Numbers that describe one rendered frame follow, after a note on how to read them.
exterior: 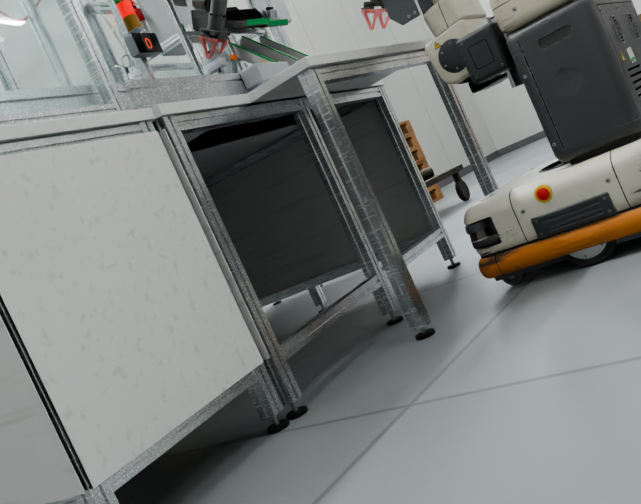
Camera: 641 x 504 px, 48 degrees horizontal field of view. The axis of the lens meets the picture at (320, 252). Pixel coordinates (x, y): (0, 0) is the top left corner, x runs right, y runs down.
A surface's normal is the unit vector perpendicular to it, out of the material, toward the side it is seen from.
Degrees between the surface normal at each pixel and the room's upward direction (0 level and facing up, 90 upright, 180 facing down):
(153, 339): 90
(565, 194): 90
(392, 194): 90
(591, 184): 90
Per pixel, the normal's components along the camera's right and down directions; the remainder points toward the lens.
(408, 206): -0.44, 0.25
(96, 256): 0.80, -0.33
